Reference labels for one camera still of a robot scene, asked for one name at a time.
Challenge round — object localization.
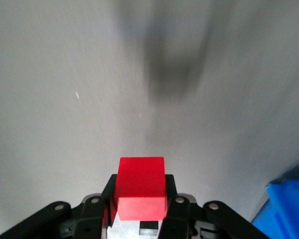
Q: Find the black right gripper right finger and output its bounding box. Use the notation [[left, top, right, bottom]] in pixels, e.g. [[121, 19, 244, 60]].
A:
[[159, 174, 270, 239]]

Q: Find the blue plastic bin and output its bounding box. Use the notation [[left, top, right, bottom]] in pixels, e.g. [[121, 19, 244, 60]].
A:
[[251, 154, 299, 239]]

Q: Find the red cube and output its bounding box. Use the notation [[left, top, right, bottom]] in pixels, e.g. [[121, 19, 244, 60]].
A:
[[114, 156, 168, 222]]

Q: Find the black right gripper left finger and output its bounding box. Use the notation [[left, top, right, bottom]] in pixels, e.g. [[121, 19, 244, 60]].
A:
[[0, 174, 118, 239]]

